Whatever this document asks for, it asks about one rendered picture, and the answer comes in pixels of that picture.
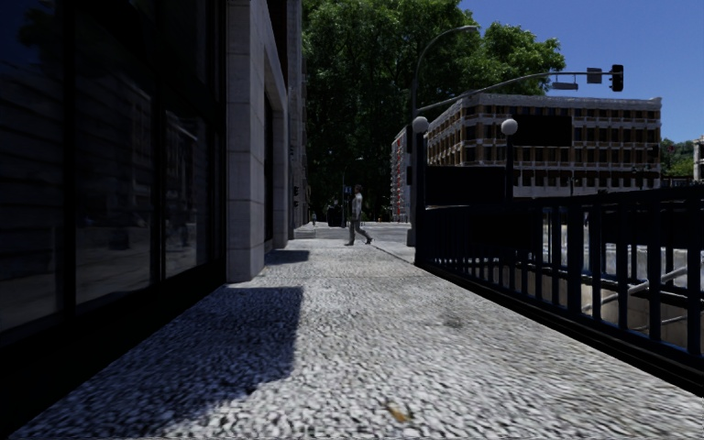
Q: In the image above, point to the person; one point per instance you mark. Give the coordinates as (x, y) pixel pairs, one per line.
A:
(357, 214)

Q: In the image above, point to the red and white building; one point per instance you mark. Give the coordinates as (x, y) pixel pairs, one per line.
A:
(400, 176)

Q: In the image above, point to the trees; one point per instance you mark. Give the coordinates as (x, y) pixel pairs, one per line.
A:
(363, 99)
(677, 158)

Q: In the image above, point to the dark stairway railing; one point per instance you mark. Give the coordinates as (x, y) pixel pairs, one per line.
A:
(572, 247)

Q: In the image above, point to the pale stone building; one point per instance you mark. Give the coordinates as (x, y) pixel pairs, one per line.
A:
(110, 165)

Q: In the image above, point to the brown and pale building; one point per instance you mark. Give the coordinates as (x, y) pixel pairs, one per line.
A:
(605, 143)

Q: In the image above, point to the traffic light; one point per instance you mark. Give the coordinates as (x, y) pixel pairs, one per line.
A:
(616, 77)

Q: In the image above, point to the pale concrete building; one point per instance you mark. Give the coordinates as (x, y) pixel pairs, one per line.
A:
(699, 158)

